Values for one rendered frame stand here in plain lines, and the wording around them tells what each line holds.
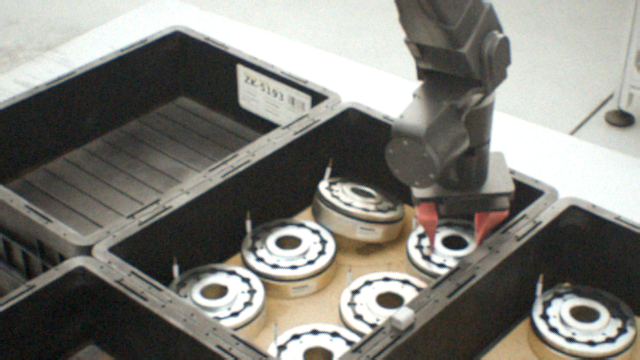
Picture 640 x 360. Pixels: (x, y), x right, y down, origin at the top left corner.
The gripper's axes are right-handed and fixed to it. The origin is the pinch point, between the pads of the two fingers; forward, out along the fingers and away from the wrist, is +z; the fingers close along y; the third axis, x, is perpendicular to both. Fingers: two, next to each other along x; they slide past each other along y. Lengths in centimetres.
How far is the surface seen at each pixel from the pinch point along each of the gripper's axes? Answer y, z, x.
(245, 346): -22.5, -8.9, -21.1
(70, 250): -39.6, -6.5, -4.7
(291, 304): -18.0, 3.0, -5.2
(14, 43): -95, 108, 210
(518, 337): 4.7, 3.0, -11.9
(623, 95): 75, 98, 152
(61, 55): -53, 24, 76
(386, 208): -6.7, 0.2, 5.7
